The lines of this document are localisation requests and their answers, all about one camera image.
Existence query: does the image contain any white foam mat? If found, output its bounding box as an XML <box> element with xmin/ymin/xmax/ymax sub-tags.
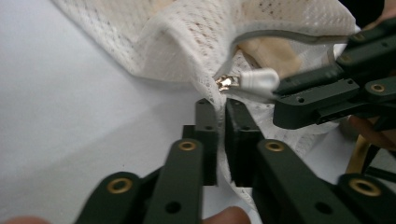
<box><xmin>0</xmin><ymin>0</ymin><xmax>357</xmax><ymax>224</ymax></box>

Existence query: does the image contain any white mesh laundry bag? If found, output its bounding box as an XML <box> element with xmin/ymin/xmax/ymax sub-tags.
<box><xmin>51</xmin><ymin>0</ymin><xmax>360</xmax><ymax>213</ymax></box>

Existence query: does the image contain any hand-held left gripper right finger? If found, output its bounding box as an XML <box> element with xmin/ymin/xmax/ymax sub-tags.
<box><xmin>224</xmin><ymin>98</ymin><xmax>266</xmax><ymax>188</ymax></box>

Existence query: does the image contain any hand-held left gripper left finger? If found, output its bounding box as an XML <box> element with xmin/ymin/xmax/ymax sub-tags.
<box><xmin>181</xmin><ymin>98</ymin><xmax>219</xmax><ymax>187</ymax></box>

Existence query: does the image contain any cream cloth garment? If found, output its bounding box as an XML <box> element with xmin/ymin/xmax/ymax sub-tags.
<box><xmin>151</xmin><ymin>0</ymin><xmax>304</xmax><ymax>79</ymax></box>

